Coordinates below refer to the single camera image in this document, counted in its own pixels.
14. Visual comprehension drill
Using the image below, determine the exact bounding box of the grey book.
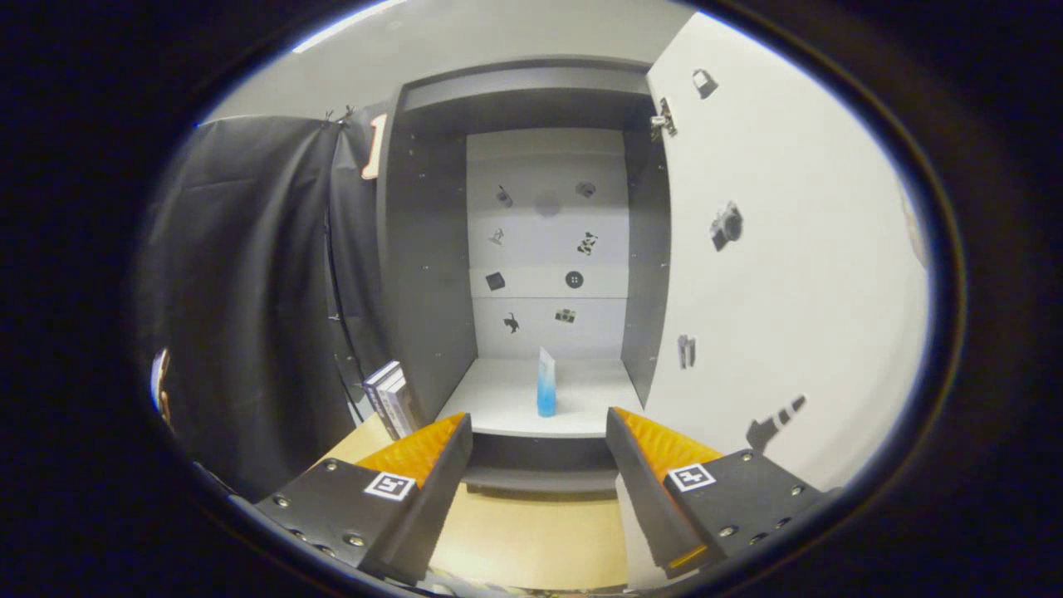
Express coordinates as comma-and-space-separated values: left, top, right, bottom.
386, 378, 418, 439

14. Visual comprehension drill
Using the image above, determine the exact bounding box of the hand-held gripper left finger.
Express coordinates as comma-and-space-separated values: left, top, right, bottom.
253, 413, 474, 586

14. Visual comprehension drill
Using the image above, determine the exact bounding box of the dark grey cabinet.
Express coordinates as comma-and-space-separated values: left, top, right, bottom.
375, 56, 675, 499

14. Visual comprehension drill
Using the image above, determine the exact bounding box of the white cabinet door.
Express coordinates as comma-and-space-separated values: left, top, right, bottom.
619, 12, 931, 586

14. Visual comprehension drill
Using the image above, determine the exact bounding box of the dark blue book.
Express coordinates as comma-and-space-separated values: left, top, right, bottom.
362, 360, 402, 437

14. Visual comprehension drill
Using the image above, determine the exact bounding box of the white cabinet shelf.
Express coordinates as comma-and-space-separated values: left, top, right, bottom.
434, 357, 657, 439

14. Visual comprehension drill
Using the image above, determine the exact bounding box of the blue and white bottle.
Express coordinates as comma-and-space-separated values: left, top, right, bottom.
536, 346, 558, 419

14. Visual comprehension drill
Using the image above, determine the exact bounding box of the black backdrop cloth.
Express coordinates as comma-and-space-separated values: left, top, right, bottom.
137, 104, 399, 499

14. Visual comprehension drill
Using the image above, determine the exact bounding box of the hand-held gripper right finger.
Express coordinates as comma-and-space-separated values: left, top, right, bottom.
605, 407, 831, 580

